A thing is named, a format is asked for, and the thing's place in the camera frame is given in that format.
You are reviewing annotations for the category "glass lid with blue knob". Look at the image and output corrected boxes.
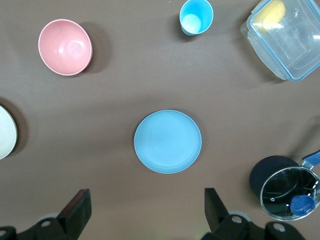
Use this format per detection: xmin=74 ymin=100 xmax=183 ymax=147
xmin=259 ymin=165 xmax=320 ymax=222

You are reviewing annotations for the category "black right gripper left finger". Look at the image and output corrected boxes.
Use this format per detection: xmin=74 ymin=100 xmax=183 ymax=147
xmin=17 ymin=188 xmax=92 ymax=240

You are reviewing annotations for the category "pink bowl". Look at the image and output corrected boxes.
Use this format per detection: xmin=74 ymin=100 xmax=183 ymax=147
xmin=37 ymin=19 xmax=94 ymax=77

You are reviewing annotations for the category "blue cup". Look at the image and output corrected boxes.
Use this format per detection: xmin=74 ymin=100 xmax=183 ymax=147
xmin=179 ymin=0 xmax=215 ymax=37

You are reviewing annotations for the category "clear plastic lidded container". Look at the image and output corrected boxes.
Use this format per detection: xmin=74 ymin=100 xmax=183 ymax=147
xmin=240 ymin=0 xmax=320 ymax=82

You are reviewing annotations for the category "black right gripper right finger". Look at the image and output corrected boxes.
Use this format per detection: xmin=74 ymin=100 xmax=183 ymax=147
xmin=201 ymin=187 xmax=253 ymax=240

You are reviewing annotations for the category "blue plate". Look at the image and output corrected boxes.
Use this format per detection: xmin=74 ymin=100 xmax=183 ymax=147
xmin=133 ymin=109 xmax=203 ymax=175

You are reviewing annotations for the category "black pot with blue handle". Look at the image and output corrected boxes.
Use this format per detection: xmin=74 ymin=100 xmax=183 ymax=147
xmin=249 ymin=149 xmax=320 ymax=201

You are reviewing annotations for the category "beige plate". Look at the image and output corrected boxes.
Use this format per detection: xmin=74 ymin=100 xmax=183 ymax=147
xmin=0 ymin=104 xmax=18 ymax=160

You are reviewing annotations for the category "yellow round food piece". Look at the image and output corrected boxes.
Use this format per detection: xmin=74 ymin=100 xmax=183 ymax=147
xmin=252 ymin=0 xmax=286 ymax=34

